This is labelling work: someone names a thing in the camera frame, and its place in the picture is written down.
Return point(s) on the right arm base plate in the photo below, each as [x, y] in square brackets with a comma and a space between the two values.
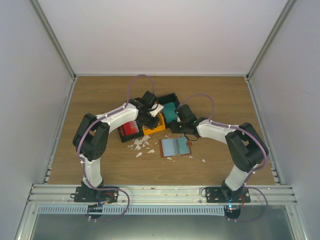
[222, 195]

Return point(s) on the black bin with green cards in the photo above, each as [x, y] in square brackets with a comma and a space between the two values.
[171, 97]

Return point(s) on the grey slotted cable duct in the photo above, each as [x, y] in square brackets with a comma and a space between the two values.
[78, 209]

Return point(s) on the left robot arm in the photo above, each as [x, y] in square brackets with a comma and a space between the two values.
[91, 137]

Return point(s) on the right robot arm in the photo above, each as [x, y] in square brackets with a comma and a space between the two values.
[247, 150]

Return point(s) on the red cards stack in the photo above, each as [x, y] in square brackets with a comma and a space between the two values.
[129, 128]

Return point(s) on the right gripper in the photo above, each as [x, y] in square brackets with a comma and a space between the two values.
[174, 129]

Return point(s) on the aluminium front rail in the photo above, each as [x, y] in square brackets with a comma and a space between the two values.
[189, 195]

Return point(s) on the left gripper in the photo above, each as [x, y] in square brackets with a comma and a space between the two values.
[152, 125]

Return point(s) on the black bin with red cards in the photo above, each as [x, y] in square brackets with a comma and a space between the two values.
[140, 134]

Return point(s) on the green cards stack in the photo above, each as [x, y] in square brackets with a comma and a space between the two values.
[169, 112]

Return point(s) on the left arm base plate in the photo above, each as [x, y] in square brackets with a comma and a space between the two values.
[85, 194]

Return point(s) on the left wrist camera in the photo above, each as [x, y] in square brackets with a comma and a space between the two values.
[156, 109]

